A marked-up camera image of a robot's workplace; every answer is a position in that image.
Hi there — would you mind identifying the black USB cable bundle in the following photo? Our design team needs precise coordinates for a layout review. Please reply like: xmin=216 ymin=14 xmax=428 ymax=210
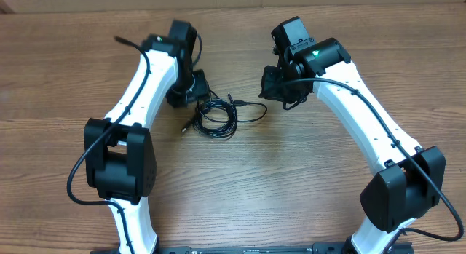
xmin=181 ymin=89 xmax=269 ymax=140

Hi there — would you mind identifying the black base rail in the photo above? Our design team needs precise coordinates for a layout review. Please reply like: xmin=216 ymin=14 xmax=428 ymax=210
xmin=90 ymin=241 xmax=414 ymax=254

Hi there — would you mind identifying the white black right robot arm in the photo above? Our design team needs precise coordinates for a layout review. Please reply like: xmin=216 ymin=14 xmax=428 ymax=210
xmin=260 ymin=17 xmax=446 ymax=253

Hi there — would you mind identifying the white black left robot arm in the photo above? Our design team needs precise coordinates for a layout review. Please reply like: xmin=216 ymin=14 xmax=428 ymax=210
xmin=79 ymin=20 xmax=210 ymax=253

